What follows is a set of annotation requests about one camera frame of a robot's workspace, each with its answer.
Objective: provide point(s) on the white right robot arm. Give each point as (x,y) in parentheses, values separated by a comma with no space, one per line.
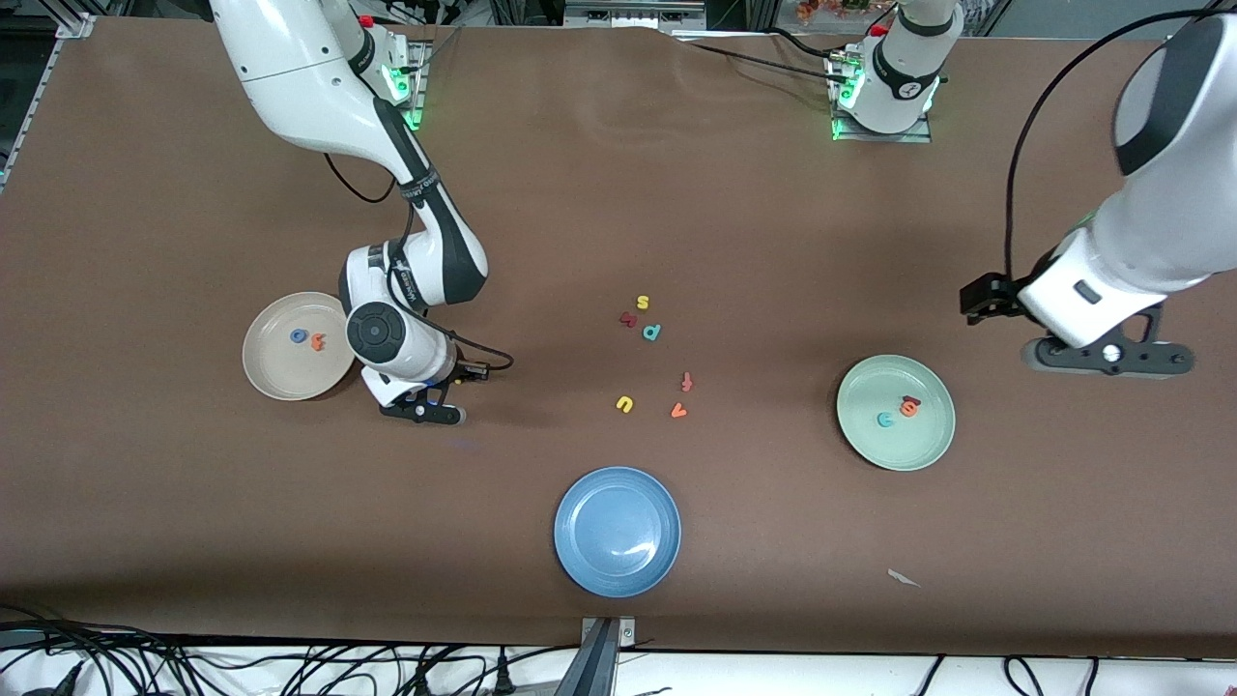
(290,58)

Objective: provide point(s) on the pale green plate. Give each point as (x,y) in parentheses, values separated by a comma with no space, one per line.
(918,449)

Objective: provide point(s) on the beige brown plate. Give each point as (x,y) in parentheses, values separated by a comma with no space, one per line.
(280,372)

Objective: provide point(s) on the blue plate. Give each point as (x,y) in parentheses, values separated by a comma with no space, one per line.
(617,532)

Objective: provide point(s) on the white paper scrap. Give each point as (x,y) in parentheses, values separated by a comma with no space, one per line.
(904,578)

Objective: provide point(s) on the orange artificial flowers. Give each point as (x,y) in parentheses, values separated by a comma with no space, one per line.
(831,8)

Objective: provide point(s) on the grey metal device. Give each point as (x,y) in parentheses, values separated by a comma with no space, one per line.
(633,12)

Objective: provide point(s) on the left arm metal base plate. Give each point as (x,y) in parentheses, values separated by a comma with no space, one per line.
(879,138)

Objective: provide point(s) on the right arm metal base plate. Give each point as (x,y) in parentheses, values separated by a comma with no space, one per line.
(417,87)

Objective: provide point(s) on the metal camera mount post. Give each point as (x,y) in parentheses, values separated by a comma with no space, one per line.
(594,667)

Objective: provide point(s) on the aluminium frame rail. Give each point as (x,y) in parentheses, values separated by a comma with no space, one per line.
(48,97)

